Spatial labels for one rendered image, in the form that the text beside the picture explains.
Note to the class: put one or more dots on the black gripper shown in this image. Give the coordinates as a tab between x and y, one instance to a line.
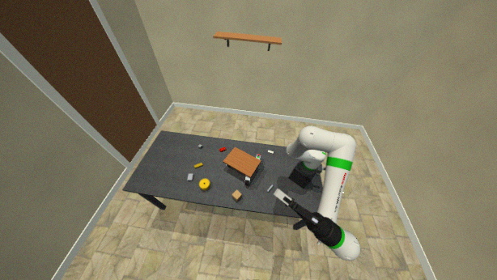
320	228

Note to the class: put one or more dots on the yellow cylinder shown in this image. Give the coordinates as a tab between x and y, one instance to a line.
206	186

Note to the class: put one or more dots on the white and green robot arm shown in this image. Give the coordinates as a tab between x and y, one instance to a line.
313	142

